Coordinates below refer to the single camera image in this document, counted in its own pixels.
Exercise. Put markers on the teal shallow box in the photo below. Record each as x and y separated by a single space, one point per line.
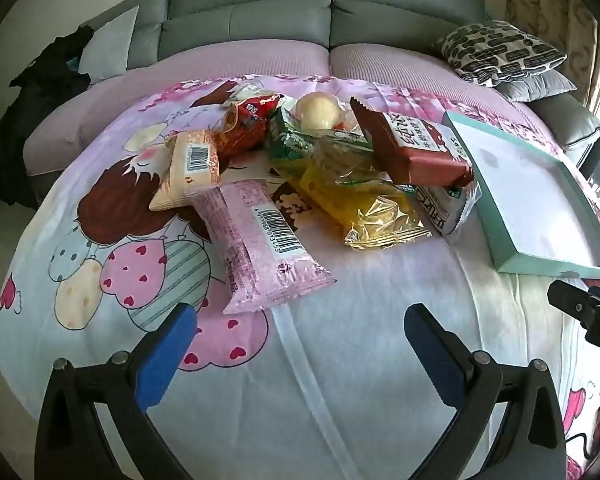
530 195

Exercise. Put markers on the bun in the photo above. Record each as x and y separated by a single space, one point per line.
347 120

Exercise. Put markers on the black clothing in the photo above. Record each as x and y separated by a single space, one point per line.
45 75

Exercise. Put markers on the yellow snack packet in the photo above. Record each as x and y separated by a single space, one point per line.
325 190

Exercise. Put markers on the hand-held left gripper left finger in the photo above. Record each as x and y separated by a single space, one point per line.
167 355

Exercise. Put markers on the white snack packet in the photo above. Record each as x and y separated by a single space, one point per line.
252 91

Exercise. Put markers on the light grey pillow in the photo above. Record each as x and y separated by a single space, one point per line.
110 45

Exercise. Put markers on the white packet with green edge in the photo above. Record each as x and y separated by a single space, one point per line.
445 210

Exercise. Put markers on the green snack packet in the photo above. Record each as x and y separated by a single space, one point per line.
290 142

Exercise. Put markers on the red snack packet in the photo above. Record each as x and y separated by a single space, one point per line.
240 130

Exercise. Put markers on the black white patterned pillow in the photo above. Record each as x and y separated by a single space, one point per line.
500 50

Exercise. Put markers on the pink sofa seat cover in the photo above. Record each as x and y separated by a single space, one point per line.
380 65

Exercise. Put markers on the beige snack packet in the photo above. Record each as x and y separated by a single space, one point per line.
190 170

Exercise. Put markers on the printed cartoon blanket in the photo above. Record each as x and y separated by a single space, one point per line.
330 360

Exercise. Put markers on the plain grey pillow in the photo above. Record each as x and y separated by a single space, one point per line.
540 87

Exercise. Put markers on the round yellow pastry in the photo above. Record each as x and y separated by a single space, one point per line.
317 110

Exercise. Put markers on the patterned beige curtain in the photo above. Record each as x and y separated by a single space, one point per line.
555 10

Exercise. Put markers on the pink snack packet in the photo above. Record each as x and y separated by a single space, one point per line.
245 240

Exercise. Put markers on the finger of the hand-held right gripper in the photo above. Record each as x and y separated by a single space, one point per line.
567 300

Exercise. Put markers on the golden clear snack packet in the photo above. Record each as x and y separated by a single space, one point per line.
380 225

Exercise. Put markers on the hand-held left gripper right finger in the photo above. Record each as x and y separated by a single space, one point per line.
430 355

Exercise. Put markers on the brown wafer packet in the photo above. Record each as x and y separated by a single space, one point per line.
405 155

